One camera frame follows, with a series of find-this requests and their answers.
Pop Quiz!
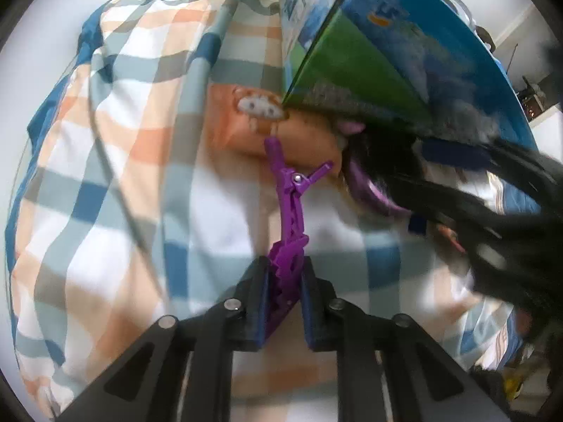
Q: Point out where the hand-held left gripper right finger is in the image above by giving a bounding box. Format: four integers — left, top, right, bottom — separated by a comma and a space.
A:
301, 257, 512, 422

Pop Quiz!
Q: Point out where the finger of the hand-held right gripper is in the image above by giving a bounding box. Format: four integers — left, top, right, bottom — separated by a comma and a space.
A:
413, 134, 563, 216
378, 167, 511, 256

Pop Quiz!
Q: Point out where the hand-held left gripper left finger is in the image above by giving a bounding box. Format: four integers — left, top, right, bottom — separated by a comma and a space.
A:
56, 255, 272, 422

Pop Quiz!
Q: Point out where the purple headband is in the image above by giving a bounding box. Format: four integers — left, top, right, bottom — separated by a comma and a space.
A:
342, 154, 413, 219

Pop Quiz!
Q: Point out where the purple hair clip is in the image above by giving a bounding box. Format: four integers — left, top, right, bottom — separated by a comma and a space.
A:
263, 136, 336, 335

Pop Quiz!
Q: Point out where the blue cardboard box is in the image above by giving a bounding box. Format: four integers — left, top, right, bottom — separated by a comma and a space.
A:
280, 0, 541, 155

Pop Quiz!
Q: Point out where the orange plush pillow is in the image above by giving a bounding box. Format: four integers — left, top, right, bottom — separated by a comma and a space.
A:
206, 85, 349, 177

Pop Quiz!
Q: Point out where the plaid blanket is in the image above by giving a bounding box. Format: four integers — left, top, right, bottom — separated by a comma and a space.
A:
5, 0, 531, 419

